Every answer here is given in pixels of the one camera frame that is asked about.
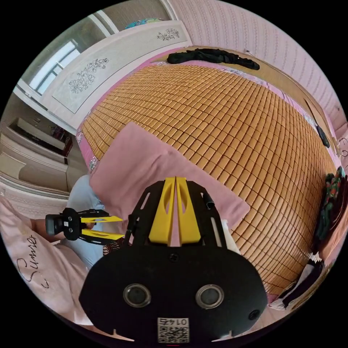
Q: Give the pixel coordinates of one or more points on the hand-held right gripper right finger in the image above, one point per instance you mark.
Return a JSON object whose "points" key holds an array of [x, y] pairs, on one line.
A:
{"points": [[190, 217]]}

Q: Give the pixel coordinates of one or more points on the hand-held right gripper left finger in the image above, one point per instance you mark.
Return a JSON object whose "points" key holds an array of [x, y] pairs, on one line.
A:
{"points": [[160, 217]]}

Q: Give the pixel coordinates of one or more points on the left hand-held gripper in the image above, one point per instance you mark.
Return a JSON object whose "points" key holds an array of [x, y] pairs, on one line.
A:
{"points": [[71, 224]]}

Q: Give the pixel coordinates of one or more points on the pink long sleeve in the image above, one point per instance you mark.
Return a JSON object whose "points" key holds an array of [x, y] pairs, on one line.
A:
{"points": [[141, 168]]}

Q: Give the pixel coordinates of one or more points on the person's left forearm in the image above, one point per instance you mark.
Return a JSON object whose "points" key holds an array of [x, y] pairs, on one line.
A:
{"points": [[39, 229]]}

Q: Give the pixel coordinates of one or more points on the person's body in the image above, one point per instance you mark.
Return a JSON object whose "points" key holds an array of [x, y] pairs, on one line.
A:
{"points": [[54, 272]]}

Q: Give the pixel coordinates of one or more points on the bed with woven mat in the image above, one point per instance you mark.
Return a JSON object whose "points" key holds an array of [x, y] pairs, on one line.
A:
{"points": [[231, 130]]}

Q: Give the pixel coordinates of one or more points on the white dresser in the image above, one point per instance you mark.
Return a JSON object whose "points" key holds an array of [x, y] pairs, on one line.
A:
{"points": [[32, 157]]}

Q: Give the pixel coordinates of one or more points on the pile of clothes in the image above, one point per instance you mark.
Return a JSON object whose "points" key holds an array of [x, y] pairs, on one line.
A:
{"points": [[330, 206]]}

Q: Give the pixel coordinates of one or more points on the small black object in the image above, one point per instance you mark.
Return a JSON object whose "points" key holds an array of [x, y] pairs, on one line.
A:
{"points": [[323, 136]]}

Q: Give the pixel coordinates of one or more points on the black garment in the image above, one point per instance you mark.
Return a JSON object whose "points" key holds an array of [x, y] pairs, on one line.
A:
{"points": [[212, 55]]}

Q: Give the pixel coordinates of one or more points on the window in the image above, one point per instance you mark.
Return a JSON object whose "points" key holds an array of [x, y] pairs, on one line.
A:
{"points": [[54, 68]]}

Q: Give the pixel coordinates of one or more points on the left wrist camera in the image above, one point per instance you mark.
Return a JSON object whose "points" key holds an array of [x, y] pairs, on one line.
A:
{"points": [[53, 224]]}

